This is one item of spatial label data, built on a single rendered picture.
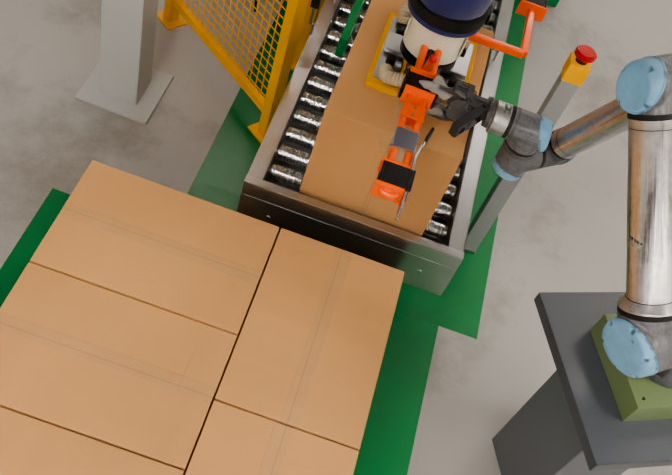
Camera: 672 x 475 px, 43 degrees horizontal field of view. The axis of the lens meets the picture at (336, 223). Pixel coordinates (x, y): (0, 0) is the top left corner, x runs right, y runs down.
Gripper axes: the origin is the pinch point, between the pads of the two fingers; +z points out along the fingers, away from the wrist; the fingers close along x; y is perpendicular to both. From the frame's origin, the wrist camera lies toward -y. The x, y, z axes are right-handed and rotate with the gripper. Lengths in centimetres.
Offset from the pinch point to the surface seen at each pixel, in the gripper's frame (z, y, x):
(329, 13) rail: 35, 81, -48
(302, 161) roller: 25, 13, -54
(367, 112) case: 10.9, 0.6, -12.9
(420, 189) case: -11.1, -4.3, -29.5
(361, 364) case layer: -11, -51, -53
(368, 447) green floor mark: -27, -47, -108
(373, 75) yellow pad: 12.8, 13.2, -10.5
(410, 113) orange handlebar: 0.7, -9.7, 1.4
